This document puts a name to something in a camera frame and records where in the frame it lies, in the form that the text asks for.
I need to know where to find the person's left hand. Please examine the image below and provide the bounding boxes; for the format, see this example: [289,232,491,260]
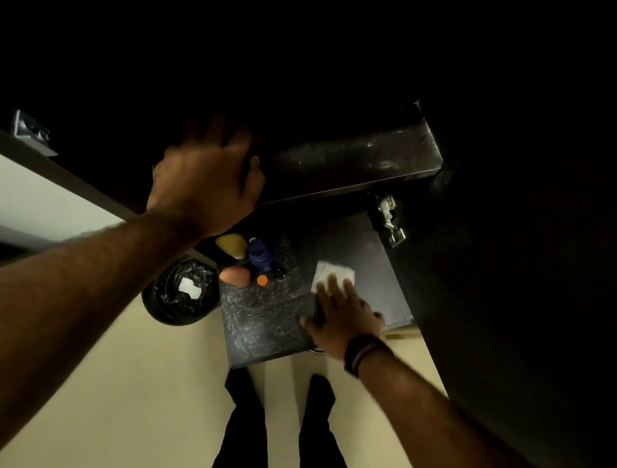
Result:
[147,113,266,238]

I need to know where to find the person's right hand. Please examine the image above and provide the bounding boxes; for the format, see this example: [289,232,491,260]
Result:
[299,274,387,362]

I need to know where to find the white cleaning cloth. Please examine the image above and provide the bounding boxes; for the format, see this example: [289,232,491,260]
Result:
[310,261,356,295]

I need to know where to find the person's right forearm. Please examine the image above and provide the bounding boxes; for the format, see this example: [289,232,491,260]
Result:
[358,348,533,468]

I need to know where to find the person's left forearm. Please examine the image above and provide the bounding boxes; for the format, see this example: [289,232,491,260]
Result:
[0,210,205,451]

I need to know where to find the dark wet cabinet shelf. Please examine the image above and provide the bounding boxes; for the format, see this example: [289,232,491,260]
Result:
[218,211,415,370]

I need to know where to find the black wristband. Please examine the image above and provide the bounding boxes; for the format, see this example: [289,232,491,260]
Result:
[344,333,394,379]

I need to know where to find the yellow bottle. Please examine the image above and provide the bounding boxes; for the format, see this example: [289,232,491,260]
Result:
[215,233,248,260]

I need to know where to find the blue bottle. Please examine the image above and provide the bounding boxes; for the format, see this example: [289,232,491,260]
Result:
[247,237,279,276]

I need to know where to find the pink rounded bottle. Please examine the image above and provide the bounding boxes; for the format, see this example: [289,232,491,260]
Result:
[219,265,252,289]

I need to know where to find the dark dusty cabinet shelf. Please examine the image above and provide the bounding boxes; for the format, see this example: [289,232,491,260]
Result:
[248,102,444,205]

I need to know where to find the person's right leg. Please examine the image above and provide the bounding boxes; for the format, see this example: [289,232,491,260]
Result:
[298,374,349,468]

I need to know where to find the person's leg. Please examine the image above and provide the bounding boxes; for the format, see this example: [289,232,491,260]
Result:
[298,374,349,468]
[211,368,269,468]

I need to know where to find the person's left leg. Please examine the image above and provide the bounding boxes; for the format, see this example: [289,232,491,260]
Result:
[211,368,269,468]

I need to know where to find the white paper scrap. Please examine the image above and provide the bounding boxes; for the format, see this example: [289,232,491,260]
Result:
[177,277,203,301]

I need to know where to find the silver cabinet hinge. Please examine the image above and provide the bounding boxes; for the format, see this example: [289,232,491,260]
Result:
[375,193,407,248]
[11,109,53,144]

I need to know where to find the black trash bin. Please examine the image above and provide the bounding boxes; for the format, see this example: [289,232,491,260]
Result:
[141,256,222,327]

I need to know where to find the dark cabinet door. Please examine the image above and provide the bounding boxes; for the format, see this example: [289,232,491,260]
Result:
[383,96,617,468]

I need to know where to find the white cabinet door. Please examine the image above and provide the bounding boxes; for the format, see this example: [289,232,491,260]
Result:
[0,129,140,251]

